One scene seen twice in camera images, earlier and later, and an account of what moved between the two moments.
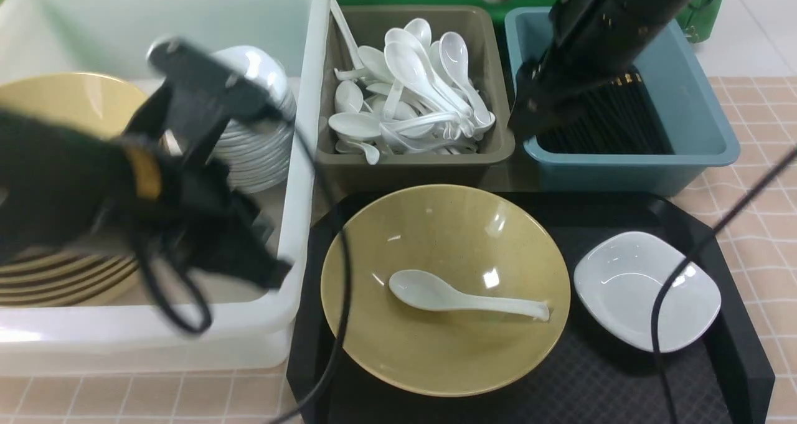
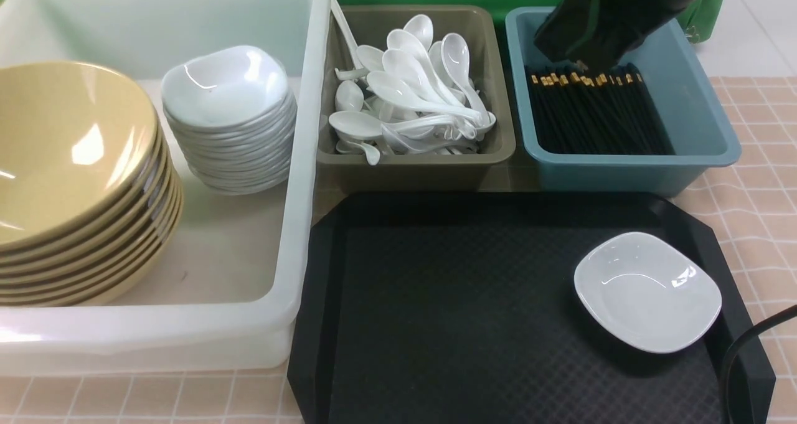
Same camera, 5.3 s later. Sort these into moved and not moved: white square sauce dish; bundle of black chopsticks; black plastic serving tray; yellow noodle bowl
Moved: yellow noodle bowl
Not moved: black plastic serving tray; white square sauce dish; bundle of black chopsticks
